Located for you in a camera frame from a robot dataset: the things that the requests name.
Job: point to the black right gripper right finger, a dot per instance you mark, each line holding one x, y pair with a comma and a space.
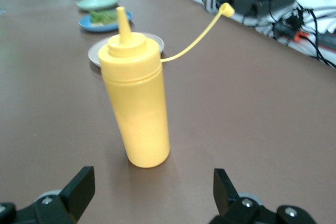
223, 190

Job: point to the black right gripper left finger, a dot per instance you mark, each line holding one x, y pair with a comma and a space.
81, 190

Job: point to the yellow squeeze bottle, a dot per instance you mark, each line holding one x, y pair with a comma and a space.
139, 108

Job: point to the green lettuce leaf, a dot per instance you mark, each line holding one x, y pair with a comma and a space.
103, 15

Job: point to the beige round plate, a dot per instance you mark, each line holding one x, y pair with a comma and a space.
155, 43

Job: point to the blue round plate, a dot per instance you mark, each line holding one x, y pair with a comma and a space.
86, 23

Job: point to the mint green round plate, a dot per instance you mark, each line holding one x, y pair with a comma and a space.
97, 2

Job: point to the orange connector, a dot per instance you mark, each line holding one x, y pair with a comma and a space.
299, 36

